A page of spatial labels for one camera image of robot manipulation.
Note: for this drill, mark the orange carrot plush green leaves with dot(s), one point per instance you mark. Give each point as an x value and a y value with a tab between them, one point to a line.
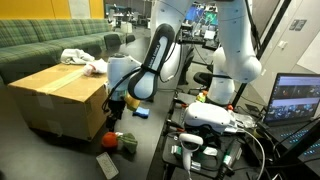
111	140

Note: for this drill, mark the white VR controller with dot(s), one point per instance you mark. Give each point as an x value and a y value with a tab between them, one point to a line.
190	143

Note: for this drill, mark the blue sponge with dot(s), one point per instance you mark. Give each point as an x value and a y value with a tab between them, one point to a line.
141	112

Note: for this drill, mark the large white towel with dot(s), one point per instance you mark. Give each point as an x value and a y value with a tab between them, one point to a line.
75	56

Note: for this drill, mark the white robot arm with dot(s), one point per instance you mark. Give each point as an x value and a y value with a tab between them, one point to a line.
234	60

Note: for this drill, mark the open laptop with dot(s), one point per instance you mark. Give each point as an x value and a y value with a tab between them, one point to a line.
291	109

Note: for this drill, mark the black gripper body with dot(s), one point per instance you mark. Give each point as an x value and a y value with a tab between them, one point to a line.
117	108

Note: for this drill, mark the large cardboard box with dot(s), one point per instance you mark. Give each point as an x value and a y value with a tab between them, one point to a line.
62	100

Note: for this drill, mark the white VR headset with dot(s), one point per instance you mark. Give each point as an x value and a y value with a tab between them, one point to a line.
218	118

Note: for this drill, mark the green plaid sofa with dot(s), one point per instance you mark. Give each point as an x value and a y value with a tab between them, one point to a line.
29	46

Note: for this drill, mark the small white cloth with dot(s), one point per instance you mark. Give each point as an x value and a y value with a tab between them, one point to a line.
97	66

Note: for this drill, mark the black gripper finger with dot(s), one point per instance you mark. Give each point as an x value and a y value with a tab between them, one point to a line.
110	123

